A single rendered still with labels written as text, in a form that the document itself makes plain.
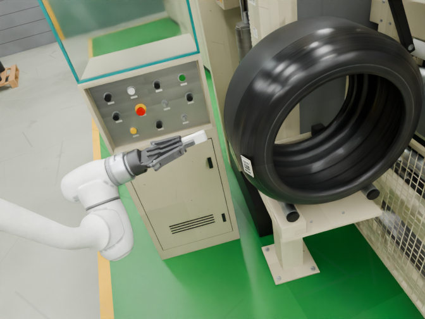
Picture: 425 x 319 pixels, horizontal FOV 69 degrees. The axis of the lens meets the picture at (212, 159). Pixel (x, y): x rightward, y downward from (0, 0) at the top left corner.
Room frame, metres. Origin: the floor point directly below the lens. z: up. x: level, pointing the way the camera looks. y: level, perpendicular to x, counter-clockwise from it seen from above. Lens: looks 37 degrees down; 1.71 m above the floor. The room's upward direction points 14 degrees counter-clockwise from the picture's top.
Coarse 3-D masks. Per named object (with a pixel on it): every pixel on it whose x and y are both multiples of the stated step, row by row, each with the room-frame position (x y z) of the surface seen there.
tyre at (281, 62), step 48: (288, 48) 0.75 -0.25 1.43; (336, 48) 0.69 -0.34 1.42; (384, 48) 0.69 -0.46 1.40; (240, 96) 0.77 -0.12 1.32; (288, 96) 0.67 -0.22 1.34; (384, 96) 0.87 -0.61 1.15; (240, 144) 0.70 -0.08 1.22; (288, 144) 0.96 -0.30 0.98; (336, 144) 0.92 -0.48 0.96; (384, 144) 0.78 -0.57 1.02; (288, 192) 0.66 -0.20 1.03; (336, 192) 0.67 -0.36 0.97
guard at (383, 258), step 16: (416, 144) 0.77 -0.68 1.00; (416, 160) 0.75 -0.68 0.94; (384, 176) 0.89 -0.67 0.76; (416, 192) 0.72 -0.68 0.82; (368, 224) 0.93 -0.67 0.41; (400, 224) 0.75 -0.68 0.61; (368, 240) 0.91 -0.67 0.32; (384, 240) 0.81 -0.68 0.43; (384, 256) 0.80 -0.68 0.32; (416, 304) 0.57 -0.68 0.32
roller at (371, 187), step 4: (372, 184) 0.71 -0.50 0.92; (364, 188) 0.71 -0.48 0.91; (368, 188) 0.70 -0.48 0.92; (372, 188) 0.70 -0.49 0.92; (376, 188) 0.70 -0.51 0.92; (364, 192) 0.70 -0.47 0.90; (368, 192) 0.69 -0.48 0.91; (372, 192) 0.68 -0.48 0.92; (376, 192) 0.68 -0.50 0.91; (368, 196) 0.68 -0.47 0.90; (372, 196) 0.68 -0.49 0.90; (376, 196) 0.68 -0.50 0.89
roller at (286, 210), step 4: (280, 204) 0.73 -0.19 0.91; (284, 204) 0.72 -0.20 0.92; (288, 204) 0.71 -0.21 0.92; (292, 204) 0.71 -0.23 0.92; (284, 208) 0.71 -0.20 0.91; (288, 208) 0.70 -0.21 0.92; (292, 208) 0.69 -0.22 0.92; (284, 212) 0.70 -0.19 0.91; (288, 212) 0.68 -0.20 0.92; (292, 212) 0.68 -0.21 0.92; (296, 212) 0.68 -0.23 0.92; (288, 216) 0.67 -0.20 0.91; (292, 216) 0.67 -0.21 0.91; (296, 216) 0.67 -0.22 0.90; (288, 220) 0.67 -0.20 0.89; (292, 220) 0.67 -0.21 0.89; (296, 220) 0.67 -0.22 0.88
